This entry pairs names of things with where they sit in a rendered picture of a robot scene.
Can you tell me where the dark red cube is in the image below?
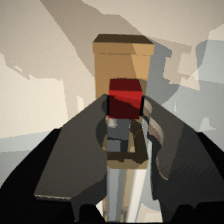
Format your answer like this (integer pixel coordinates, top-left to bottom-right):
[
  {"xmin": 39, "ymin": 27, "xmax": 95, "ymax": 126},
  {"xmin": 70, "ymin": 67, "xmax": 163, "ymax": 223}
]
[{"xmin": 109, "ymin": 79, "xmax": 143, "ymax": 119}]

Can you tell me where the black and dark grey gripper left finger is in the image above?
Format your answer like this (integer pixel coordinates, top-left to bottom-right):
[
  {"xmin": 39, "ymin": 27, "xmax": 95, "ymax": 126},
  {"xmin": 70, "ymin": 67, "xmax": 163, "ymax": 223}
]
[{"xmin": 0, "ymin": 94, "xmax": 109, "ymax": 224}]

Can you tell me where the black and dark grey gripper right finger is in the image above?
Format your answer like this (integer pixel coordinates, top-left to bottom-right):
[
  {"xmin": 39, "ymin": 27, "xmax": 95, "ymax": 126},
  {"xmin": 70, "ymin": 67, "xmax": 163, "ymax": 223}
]
[{"xmin": 140, "ymin": 95, "xmax": 224, "ymax": 224}]

